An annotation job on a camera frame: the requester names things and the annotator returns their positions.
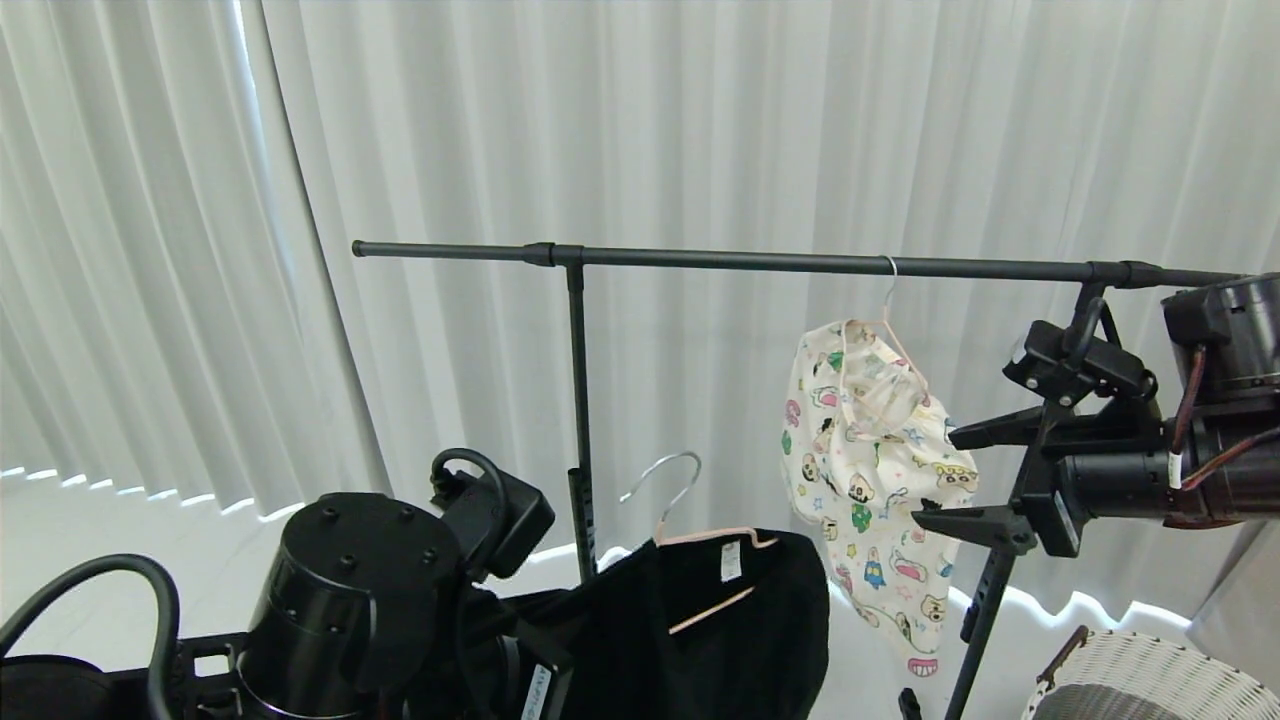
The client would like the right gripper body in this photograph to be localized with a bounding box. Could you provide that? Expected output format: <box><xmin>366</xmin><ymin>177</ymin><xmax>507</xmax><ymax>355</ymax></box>
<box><xmin>1010</xmin><ymin>440</ymin><xmax>1173</xmax><ymax>559</ymax></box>

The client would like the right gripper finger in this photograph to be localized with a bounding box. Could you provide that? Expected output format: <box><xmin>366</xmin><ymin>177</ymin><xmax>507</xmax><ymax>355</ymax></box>
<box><xmin>948</xmin><ymin>405</ymin><xmax>1046</xmax><ymax>451</ymax></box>
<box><xmin>912</xmin><ymin>505</ymin><xmax>1038</xmax><ymax>556</ymax></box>

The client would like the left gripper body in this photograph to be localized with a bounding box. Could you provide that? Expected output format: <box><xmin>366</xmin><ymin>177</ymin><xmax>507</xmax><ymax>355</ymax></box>
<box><xmin>440</xmin><ymin>598</ymin><xmax>573</xmax><ymax>720</ymax></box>

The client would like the cream printed garment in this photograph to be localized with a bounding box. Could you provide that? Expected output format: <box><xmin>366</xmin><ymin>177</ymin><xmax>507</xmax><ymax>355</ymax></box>
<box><xmin>782</xmin><ymin>320</ymin><xmax>981</xmax><ymax>679</ymax></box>

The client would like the black garment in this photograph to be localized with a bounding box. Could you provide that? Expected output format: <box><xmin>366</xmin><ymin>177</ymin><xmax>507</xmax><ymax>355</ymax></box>
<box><xmin>520</xmin><ymin>530</ymin><xmax>831</xmax><ymax>720</ymax></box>

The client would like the pink clothes hanger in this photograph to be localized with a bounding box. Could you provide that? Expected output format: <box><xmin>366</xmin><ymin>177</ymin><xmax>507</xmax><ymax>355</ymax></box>
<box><xmin>838</xmin><ymin>256</ymin><xmax>933</xmax><ymax>426</ymax></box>
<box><xmin>620</xmin><ymin>452</ymin><xmax>781</xmax><ymax>636</ymax></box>

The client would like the white laundry basket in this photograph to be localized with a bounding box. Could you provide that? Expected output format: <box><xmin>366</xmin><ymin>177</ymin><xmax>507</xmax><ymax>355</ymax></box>
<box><xmin>1022</xmin><ymin>625</ymin><xmax>1271</xmax><ymax>720</ymax></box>

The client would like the black clothes rack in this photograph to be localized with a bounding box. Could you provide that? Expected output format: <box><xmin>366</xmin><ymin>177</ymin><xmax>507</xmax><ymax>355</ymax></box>
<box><xmin>352</xmin><ymin>240</ymin><xmax>1251</xmax><ymax>720</ymax></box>

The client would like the white curtain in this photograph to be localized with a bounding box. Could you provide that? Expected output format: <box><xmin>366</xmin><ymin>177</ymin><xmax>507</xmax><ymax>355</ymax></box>
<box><xmin>0</xmin><ymin>0</ymin><xmax>1280</xmax><ymax>641</ymax></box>

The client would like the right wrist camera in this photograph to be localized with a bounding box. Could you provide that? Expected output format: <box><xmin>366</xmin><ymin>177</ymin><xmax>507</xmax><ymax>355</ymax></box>
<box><xmin>1003</xmin><ymin>320</ymin><xmax>1166</xmax><ymax>451</ymax></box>

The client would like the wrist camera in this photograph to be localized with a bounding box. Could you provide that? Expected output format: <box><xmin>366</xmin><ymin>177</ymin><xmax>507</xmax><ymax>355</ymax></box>
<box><xmin>430</xmin><ymin>465</ymin><xmax>556</xmax><ymax>583</ymax></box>
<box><xmin>1003</xmin><ymin>320</ymin><xmax>1166</xmax><ymax>451</ymax></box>

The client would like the black cable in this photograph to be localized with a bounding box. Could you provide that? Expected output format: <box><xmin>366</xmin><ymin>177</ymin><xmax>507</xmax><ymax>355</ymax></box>
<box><xmin>0</xmin><ymin>448</ymin><xmax>511</xmax><ymax>720</ymax></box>
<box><xmin>1070</xmin><ymin>297</ymin><xmax>1108</xmax><ymax>353</ymax></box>

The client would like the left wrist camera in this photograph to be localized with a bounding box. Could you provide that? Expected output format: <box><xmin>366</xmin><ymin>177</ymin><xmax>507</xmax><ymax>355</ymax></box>
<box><xmin>430</xmin><ymin>465</ymin><xmax>556</xmax><ymax>583</ymax></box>

